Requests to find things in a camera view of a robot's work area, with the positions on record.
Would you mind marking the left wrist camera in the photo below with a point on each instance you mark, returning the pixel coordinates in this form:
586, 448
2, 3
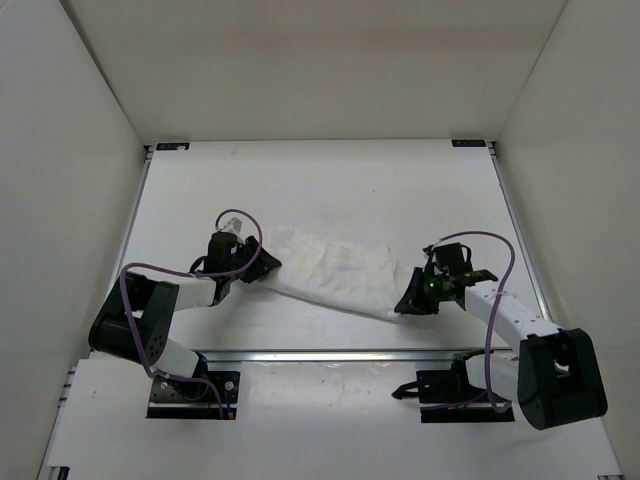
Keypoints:
233, 226

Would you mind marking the blue corner label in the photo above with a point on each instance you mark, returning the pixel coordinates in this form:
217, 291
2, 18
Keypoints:
468, 143
172, 146

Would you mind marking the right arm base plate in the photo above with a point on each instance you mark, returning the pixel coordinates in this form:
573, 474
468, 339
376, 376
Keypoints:
446, 397

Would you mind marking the left blue corner label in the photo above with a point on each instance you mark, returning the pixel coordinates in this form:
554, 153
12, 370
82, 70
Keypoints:
172, 146

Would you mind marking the aluminium table front rail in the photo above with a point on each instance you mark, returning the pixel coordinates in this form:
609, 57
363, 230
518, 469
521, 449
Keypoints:
331, 356

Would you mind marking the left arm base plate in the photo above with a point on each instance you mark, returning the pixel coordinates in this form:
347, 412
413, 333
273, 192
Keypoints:
172, 400

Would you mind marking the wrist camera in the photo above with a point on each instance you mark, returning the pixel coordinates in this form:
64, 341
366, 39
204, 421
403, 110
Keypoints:
451, 259
233, 226

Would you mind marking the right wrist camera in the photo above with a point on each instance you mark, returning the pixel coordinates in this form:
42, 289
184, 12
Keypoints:
451, 259

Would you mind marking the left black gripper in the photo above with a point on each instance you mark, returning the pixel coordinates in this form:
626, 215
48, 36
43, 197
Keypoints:
264, 263

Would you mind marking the right blue corner label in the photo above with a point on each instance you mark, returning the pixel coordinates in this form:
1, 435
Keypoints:
468, 143

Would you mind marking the white pleated skirt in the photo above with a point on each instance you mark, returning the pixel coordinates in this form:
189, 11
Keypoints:
334, 274

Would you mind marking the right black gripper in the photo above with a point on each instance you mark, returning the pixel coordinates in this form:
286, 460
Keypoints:
412, 302

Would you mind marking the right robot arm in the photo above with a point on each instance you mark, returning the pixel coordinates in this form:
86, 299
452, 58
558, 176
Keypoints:
527, 364

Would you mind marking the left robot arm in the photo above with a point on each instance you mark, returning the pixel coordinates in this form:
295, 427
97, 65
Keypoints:
135, 319

